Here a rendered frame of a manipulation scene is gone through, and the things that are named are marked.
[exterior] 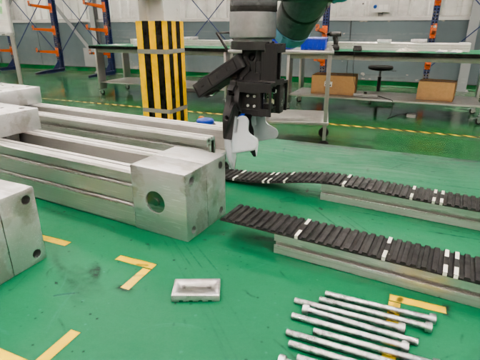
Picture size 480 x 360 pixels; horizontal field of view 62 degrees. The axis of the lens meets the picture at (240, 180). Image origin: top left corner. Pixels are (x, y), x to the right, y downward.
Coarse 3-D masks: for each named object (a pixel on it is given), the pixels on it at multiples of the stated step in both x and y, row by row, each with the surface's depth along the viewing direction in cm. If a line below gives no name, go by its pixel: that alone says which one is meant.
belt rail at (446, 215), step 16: (336, 192) 65; (352, 192) 63; (368, 192) 62; (368, 208) 63; (384, 208) 61; (400, 208) 60; (416, 208) 60; (432, 208) 58; (448, 208) 57; (464, 224) 57
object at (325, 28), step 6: (192, 0) 813; (198, 6) 814; (330, 6) 720; (324, 18) 720; (204, 24) 817; (318, 24) 672; (324, 24) 724; (318, 30) 675; (324, 30) 714; (222, 36) 814; (324, 36) 730; (318, 60) 701; (324, 60) 743; (324, 66) 748
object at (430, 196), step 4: (428, 188) 62; (424, 192) 61; (428, 192) 60; (432, 192) 61; (436, 192) 60; (424, 196) 59; (428, 196) 58; (432, 196) 58; (436, 196) 59; (424, 200) 58; (428, 200) 58; (432, 200) 57; (436, 200) 58; (436, 204) 57
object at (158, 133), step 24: (48, 120) 88; (72, 120) 84; (96, 120) 83; (120, 120) 88; (144, 120) 84; (168, 120) 83; (144, 144) 77; (168, 144) 75; (192, 144) 71; (216, 144) 78
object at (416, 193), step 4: (412, 188) 62; (416, 188) 62; (420, 188) 62; (412, 192) 60; (416, 192) 61; (420, 192) 60; (408, 196) 59; (412, 196) 58; (416, 196) 59; (420, 196) 58; (416, 200) 58; (420, 200) 58
